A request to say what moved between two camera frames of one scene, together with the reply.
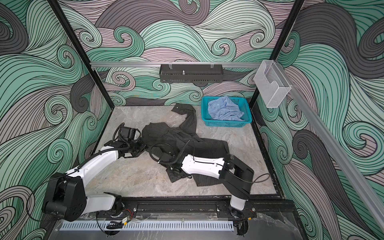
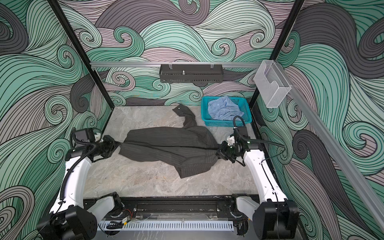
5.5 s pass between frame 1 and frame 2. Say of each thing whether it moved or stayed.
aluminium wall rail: stayed
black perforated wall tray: stayed
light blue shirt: stayed
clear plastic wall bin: stayed
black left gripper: moved
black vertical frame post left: stayed
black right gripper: moved
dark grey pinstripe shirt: moved
